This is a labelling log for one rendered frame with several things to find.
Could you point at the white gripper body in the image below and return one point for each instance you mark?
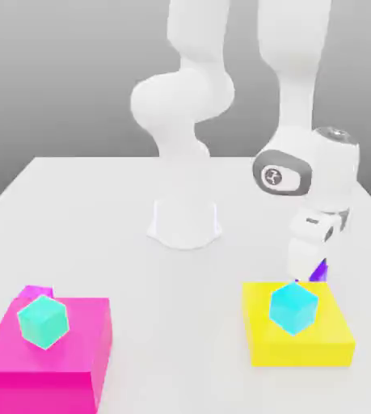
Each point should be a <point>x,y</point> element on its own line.
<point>302,231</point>

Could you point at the small purple cube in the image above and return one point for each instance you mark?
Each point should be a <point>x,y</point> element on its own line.
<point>319,272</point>

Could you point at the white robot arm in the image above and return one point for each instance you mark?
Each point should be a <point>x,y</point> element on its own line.
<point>185,97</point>

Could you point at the small cyan cube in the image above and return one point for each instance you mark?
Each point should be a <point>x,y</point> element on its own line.
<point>293,307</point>

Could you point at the small mint green cube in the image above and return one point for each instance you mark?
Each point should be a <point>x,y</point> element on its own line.
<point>43,321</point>

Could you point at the small magenta cube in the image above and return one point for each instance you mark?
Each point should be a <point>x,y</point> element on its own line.
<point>33,291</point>

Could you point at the large yellow box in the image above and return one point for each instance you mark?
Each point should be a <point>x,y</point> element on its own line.
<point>321,343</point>

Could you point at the large pink box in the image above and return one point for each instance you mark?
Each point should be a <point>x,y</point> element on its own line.
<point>43,378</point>

